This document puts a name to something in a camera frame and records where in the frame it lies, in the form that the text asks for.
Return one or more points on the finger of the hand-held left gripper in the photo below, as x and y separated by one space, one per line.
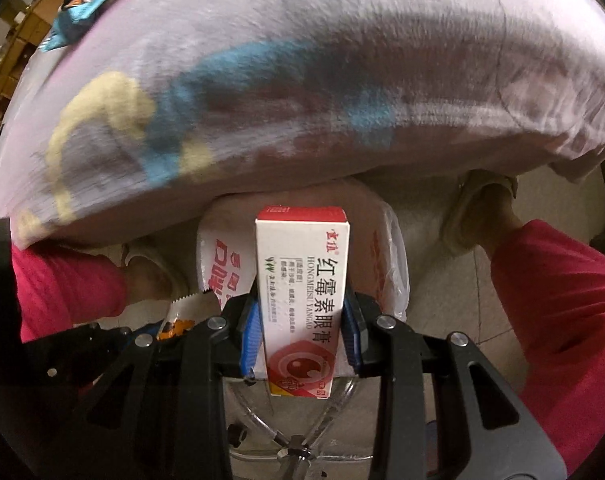
82 355

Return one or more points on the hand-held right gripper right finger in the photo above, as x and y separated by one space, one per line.
351 336

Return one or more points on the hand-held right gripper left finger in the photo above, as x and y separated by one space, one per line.
247 336

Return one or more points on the white orange snack wrapper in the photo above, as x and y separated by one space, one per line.
182 310

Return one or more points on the white plastic bag red print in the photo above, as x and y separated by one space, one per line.
222 260

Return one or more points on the red and white ointment box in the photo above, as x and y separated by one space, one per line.
302 270

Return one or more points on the person's left leg pink pants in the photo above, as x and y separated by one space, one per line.
67 290

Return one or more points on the beige slipper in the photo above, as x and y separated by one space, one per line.
470 210
152 272

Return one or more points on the metal table base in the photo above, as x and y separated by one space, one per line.
292 452

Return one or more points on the wooden cabinet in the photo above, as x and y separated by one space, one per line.
22 35

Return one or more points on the circle printed tablecloth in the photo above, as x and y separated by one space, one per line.
332 85

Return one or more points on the blue snack packet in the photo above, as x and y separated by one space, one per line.
82 10

